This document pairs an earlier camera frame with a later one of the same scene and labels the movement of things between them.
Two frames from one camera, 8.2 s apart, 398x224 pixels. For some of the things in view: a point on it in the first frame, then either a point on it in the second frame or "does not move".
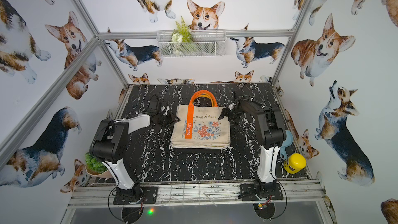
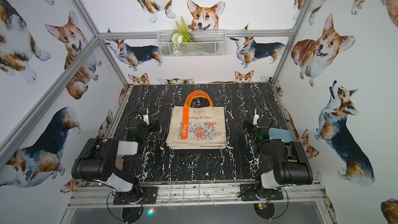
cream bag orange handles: (197, 125) does not move
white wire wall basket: (191, 43) does not move
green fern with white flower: (182, 34) does not move
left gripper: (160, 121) -> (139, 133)
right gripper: (225, 112) -> (250, 128)
